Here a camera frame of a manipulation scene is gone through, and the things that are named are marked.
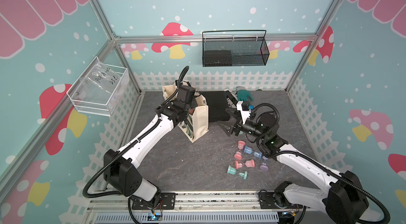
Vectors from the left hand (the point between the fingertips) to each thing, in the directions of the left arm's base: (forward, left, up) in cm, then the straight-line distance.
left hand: (190, 100), depth 81 cm
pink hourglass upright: (-20, -26, -22) cm, 40 cm away
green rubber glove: (+27, -35, -24) cm, 50 cm away
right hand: (-13, -16, +4) cm, 21 cm away
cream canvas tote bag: (-5, -3, -13) cm, 14 cm away
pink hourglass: (-24, -32, -23) cm, 46 cm away
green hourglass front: (-28, -23, -23) cm, 43 cm away
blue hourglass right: (-17, -32, -22) cm, 42 cm away
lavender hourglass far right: (-26, -39, -23) cm, 52 cm away
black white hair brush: (+23, -26, -24) cm, 42 cm away
